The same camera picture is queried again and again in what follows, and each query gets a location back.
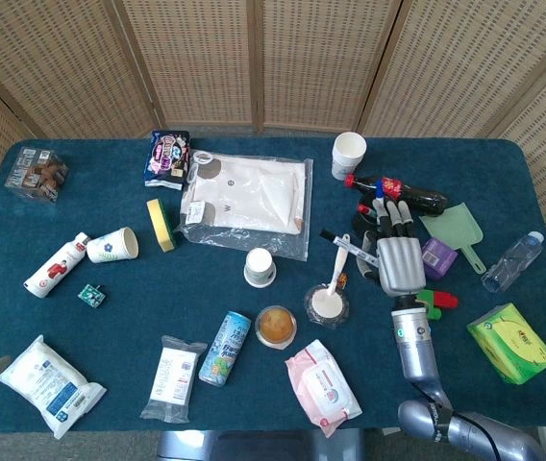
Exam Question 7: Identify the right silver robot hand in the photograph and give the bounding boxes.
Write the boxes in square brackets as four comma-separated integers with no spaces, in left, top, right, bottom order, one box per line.
[356,198,428,297]

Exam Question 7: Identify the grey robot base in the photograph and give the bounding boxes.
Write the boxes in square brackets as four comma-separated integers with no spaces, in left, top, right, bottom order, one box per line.
[157,427,366,461]

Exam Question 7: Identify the black holder with markers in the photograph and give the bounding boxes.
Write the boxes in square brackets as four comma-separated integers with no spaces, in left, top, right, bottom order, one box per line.
[351,203,389,242]

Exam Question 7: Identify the purple box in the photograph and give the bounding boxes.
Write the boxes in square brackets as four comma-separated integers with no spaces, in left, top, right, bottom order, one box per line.
[420,236,459,281]

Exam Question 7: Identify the green toy block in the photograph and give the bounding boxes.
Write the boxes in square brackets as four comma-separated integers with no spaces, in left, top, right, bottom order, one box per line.
[415,288,443,321]

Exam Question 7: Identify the red toy block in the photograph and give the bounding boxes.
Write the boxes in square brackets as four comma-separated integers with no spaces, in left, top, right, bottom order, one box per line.
[433,290,460,310]

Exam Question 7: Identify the light green plastic scoop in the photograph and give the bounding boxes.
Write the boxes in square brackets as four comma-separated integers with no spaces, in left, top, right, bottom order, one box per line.
[418,201,487,276]

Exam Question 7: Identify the cola bottle red cap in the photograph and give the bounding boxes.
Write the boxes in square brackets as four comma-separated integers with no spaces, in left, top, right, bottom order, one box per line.
[343,173,450,216]

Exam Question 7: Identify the white spoon in dish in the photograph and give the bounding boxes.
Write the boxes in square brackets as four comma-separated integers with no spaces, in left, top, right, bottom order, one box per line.
[303,232,352,330]

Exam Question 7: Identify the white bottle red print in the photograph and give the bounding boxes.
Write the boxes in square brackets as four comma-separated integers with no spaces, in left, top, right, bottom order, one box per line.
[22,231,92,301]

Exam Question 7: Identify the clear plastic water bottle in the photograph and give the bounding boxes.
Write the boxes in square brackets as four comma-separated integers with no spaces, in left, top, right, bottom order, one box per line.
[481,230,546,294]

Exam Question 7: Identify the small green circuit board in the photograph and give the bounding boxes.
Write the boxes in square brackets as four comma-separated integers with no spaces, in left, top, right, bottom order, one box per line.
[77,282,108,309]

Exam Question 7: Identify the large white pack blue label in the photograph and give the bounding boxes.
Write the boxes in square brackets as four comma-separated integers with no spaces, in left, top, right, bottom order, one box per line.
[0,333,109,441]

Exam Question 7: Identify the clear box of brown chocolates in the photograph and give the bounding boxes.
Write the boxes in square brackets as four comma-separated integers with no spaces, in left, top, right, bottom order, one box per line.
[4,145,70,205]

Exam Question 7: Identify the green tissue pack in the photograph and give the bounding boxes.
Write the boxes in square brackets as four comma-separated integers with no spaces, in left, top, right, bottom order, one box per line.
[465,302,546,386]

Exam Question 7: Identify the orange fruit jelly cup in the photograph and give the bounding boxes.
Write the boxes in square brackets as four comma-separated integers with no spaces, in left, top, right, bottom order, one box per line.
[254,304,299,349]

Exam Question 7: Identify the paper cup large blue flower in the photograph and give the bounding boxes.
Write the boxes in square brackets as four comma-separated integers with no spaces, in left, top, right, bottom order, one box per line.
[86,226,140,265]

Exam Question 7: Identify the paper cup green leaf print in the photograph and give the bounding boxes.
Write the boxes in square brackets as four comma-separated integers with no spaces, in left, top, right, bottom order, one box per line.
[242,247,277,289]

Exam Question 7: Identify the pink wet wipes pack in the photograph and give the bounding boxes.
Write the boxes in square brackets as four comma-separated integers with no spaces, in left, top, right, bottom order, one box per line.
[285,338,364,439]

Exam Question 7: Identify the beige tote bag in plastic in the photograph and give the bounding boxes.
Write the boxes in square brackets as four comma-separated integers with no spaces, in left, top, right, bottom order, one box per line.
[176,149,314,262]

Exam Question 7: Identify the blue RIO drink can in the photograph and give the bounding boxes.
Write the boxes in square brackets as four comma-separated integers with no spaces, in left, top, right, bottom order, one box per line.
[198,309,253,388]

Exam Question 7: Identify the yellow green sponge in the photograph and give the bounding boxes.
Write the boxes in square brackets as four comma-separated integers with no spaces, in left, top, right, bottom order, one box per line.
[145,198,179,254]

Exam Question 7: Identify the narrow white cotton pad pack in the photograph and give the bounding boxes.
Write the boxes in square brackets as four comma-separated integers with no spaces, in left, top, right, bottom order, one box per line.
[139,334,209,425]

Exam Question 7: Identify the dark colourful snack bag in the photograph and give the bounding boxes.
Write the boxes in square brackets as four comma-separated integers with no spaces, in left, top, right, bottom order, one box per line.
[143,130,193,192]

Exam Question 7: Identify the woven folding screen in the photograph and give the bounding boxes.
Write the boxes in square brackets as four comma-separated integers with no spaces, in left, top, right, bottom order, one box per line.
[0,0,546,263]

